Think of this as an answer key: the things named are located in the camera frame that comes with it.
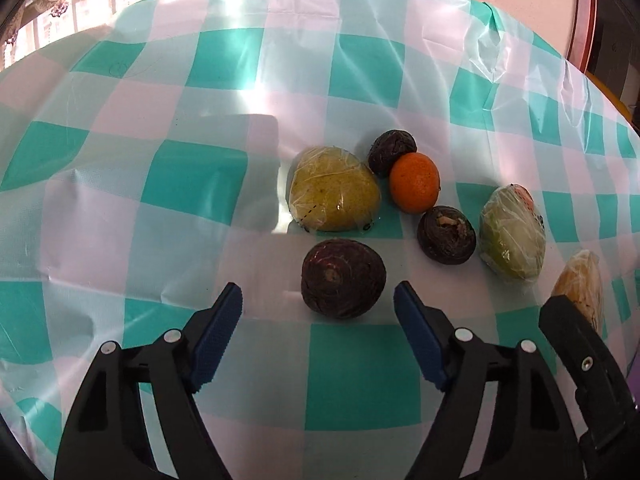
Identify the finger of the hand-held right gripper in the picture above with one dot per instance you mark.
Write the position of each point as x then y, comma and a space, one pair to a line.
597, 390

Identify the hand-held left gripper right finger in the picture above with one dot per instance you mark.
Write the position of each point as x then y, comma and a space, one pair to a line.
420, 335

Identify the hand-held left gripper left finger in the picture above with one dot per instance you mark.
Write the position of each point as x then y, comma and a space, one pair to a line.
215, 340

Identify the plastic-wrapped yellow-orange fruit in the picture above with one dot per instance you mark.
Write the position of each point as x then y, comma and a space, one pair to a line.
582, 280

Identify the orange mandarin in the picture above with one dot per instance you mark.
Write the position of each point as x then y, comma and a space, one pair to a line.
414, 182

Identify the green white checkered tablecloth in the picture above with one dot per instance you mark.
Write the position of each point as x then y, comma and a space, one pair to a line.
350, 390

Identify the large dark water chestnut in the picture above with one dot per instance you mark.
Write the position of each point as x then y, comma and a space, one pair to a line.
342, 280

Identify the dark water chestnut pale scar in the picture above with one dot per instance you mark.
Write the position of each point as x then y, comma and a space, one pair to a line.
445, 237

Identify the plastic-wrapped green fruit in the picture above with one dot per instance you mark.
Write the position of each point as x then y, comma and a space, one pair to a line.
510, 235

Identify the plastic-wrapped yellow pear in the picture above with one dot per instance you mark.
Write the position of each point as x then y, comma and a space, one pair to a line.
332, 192

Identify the small dark passion fruit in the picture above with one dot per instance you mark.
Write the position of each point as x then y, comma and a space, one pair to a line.
390, 150

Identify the red-brown door frame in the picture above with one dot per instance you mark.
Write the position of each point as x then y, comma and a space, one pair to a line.
585, 20

